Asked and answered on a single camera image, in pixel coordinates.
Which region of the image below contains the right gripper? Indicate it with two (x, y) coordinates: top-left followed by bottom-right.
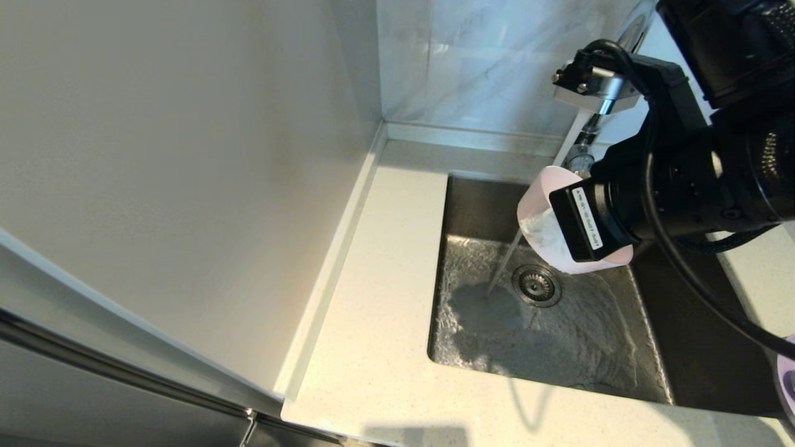
(549, 127), (726, 263)

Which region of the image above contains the pink plastic cup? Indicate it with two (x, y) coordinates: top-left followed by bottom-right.
(517, 165), (635, 276)

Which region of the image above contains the chrome sink faucet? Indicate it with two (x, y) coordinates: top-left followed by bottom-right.
(559, 0), (660, 178)

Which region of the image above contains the stainless steel sink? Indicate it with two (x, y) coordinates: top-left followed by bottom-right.
(427, 173), (784, 415)

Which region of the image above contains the round metal drain strainer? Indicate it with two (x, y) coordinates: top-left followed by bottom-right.
(511, 264), (563, 309)

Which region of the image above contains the purple plastic dish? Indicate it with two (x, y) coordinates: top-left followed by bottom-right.
(776, 334), (795, 429)

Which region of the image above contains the braided black cable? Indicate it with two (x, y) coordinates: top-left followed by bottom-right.
(674, 223), (778, 255)

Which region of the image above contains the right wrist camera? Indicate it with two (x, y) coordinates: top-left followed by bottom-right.
(552, 40), (709, 134)

